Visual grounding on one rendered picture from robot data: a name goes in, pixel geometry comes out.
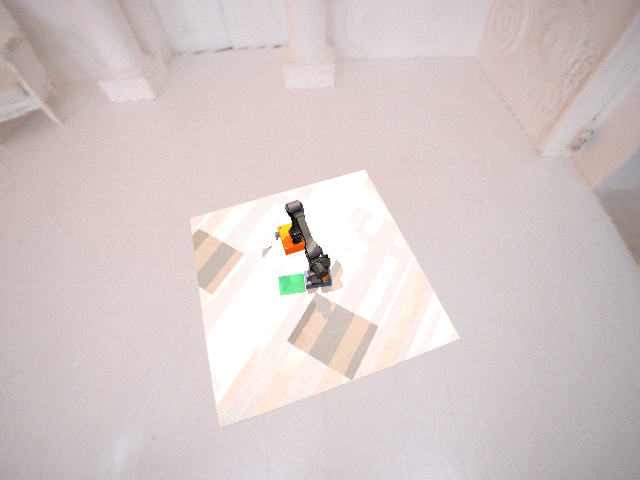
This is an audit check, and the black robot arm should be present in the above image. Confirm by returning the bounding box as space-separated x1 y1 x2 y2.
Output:
285 199 331 279

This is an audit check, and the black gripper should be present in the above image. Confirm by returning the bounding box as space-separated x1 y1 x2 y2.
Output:
309 265 323 285

